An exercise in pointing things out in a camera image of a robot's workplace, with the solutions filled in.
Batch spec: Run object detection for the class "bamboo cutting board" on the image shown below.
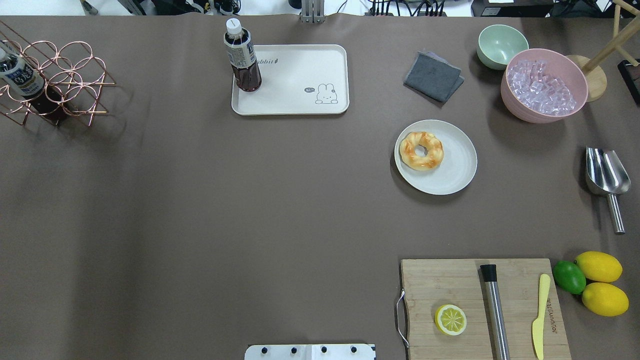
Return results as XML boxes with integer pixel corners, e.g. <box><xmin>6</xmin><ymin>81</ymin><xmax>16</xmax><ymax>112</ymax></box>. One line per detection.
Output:
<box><xmin>400</xmin><ymin>259</ymin><xmax>552</xmax><ymax>360</ymax></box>

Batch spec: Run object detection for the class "green lime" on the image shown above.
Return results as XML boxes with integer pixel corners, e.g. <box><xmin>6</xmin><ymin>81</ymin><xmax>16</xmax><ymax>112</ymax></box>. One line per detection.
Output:
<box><xmin>551</xmin><ymin>260</ymin><xmax>586</xmax><ymax>295</ymax></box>

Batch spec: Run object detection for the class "steel ice scoop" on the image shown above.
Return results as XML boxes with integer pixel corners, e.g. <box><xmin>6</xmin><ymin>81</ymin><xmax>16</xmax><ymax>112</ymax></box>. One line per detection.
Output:
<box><xmin>585</xmin><ymin>146</ymin><xmax>631</xmax><ymax>235</ymax></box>

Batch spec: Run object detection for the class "white round plate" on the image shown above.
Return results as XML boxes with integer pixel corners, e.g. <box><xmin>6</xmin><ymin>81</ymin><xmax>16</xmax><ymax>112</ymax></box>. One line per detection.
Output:
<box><xmin>393</xmin><ymin>120</ymin><xmax>478</xmax><ymax>195</ymax></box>

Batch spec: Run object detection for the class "steel muddler black tip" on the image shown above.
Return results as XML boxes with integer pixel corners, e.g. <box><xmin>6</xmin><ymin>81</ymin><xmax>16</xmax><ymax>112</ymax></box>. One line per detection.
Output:
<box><xmin>479</xmin><ymin>264</ymin><xmax>511</xmax><ymax>360</ymax></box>

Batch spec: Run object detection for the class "lower yellow lemon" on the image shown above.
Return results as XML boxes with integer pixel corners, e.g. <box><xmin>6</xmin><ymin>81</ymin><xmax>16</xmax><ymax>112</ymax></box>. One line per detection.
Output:
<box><xmin>581</xmin><ymin>282</ymin><xmax>630</xmax><ymax>317</ymax></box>

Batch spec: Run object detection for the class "grey folded cloth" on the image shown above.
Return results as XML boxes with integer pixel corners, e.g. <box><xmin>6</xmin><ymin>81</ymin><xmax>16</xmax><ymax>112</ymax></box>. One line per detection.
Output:
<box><xmin>403</xmin><ymin>51</ymin><xmax>465</xmax><ymax>103</ymax></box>

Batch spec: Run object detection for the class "upper yellow lemon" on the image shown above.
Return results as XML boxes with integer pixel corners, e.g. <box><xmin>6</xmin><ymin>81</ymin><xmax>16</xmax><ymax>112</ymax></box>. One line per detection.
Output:
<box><xmin>574</xmin><ymin>251</ymin><xmax>623</xmax><ymax>283</ymax></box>

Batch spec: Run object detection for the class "copper wire bottle rack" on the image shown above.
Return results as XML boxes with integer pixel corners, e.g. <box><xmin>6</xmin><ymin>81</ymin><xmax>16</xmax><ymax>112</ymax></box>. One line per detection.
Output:
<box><xmin>1</xmin><ymin>22</ymin><xmax>117</xmax><ymax>127</ymax></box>

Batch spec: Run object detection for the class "dark tea bottle on tray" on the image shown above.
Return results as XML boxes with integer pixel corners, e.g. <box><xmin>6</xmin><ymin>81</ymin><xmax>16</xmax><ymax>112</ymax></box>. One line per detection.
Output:
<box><xmin>223</xmin><ymin>18</ymin><xmax>262</xmax><ymax>92</ymax></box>

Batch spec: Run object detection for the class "white rabbit tray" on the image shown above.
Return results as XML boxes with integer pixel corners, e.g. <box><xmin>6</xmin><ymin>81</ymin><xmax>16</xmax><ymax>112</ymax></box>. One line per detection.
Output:
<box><xmin>231</xmin><ymin>44</ymin><xmax>350</xmax><ymax>116</ymax></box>

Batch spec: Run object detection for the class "glazed donut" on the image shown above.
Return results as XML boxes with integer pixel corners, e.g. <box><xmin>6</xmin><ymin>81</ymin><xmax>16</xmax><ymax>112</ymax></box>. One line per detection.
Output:
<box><xmin>398</xmin><ymin>131</ymin><xmax>445</xmax><ymax>172</ymax></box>

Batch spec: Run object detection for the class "pink bowl of ice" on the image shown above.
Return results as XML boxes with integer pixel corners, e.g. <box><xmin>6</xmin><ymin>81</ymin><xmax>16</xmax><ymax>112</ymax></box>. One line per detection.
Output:
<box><xmin>500</xmin><ymin>48</ymin><xmax>588</xmax><ymax>124</ymax></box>

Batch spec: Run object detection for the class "dark bottle in rack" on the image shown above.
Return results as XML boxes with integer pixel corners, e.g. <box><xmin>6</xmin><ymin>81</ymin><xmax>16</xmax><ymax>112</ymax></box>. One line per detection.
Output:
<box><xmin>0</xmin><ymin>48</ymin><xmax>67</xmax><ymax>125</ymax></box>

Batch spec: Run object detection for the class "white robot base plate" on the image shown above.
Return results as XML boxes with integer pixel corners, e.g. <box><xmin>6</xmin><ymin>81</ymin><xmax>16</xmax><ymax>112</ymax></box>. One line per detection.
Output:
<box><xmin>244</xmin><ymin>343</ymin><xmax>377</xmax><ymax>360</ymax></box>

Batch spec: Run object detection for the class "wooden mug tree stand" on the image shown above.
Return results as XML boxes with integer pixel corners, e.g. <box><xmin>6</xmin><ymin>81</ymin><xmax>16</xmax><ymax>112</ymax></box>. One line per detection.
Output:
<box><xmin>567</xmin><ymin>0</ymin><xmax>640</xmax><ymax>102</ymax></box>

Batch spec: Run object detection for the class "yellow plastic knife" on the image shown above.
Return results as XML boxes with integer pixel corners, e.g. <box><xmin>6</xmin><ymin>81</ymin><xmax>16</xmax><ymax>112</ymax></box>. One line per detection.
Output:
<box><xmin>531</xmin><ymin>273</ymin><xmax>551</xmax><ymax>360</ymax></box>

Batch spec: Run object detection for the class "mint green bowl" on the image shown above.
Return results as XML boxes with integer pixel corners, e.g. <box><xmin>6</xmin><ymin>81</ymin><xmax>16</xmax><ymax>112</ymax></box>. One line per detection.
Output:
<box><xmin>477</xmin><ymin>23</ymin><xmax>530</xmax><ymax>71</ymax></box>

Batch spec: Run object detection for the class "yellow lemon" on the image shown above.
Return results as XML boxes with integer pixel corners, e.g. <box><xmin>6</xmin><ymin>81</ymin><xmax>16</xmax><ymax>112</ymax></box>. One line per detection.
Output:
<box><xmin>581</xmin><ymin>282</ymin><xmax>630</xmax><ymax>317</ymax></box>
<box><xmin>574</xmin><ymin>251</ymin><xmax>623</xmax><ymax>283</ymax></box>

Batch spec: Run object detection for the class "aluminium frame post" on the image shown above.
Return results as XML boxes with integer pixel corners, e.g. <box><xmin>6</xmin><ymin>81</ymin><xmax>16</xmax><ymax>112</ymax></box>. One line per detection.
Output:
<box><xmin>300</xmin><ymin>0</ymin><xmax>326</xmax><ymax>24</ymax></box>

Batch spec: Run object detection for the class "half lemon slice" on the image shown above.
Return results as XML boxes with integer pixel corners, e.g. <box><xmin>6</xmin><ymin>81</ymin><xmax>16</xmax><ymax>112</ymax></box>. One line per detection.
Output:
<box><xmin>434</xmin><ymin>304</ymin><xmax>467</xmax><ymax>337</ymax></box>

